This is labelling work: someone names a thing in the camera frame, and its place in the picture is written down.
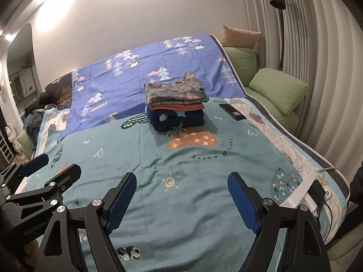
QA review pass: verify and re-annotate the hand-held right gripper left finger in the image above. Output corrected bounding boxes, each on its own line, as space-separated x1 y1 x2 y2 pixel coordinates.
34 172 137 272

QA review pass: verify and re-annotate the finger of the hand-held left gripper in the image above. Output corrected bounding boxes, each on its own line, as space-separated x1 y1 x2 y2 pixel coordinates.
6 163 82 202
0 153 49 189

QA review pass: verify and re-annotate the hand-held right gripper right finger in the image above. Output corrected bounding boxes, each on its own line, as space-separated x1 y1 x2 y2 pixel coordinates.
227 172 332 272

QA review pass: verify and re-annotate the floral grey-orange garment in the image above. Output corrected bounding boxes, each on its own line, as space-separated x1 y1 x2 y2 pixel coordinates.
144 72 210 107

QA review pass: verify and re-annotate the pile of dark clothes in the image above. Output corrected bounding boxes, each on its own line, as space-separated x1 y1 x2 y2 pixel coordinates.
23 92 57 136

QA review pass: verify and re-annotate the small green cushion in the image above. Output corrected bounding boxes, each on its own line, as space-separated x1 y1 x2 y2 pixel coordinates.
17 132 34 159

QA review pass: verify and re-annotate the white plush toy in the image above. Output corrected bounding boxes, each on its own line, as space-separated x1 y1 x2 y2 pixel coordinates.
5 123 23 155

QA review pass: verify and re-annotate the white ladder rack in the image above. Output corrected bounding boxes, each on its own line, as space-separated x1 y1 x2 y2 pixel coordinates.
0 132 13 162

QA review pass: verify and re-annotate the teal printed blanket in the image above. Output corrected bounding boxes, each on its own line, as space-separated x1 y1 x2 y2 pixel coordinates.
17 96 352 272

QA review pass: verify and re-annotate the black blanket controller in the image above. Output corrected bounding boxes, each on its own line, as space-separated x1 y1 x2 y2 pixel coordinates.
308 181 326 207

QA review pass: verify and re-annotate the dark patterned blanket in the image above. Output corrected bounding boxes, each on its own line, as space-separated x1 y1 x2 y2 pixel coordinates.
45 72 75 111

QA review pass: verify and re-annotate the folded navy printed garment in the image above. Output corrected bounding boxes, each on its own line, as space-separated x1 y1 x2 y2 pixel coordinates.
146 106 206 132

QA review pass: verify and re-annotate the folded coral garment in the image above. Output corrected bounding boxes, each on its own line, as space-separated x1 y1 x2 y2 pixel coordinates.
149 103 205 112

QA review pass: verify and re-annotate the dark cloth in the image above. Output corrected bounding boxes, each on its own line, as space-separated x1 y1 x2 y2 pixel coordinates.
349 160 363 207

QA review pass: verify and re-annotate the green pillow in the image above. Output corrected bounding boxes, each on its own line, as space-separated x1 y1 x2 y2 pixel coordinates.
227 47 259 87
249 68 309 115

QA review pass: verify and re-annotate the blue tree-print sheet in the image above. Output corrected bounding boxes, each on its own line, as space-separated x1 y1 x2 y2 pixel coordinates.
58 34 247 142

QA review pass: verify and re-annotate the pleated light curtain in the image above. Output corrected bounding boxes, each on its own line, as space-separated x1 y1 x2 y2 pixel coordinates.
240 0 363 173

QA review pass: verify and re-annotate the peach pillow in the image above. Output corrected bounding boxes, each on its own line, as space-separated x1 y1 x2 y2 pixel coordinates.
222 25 262 49

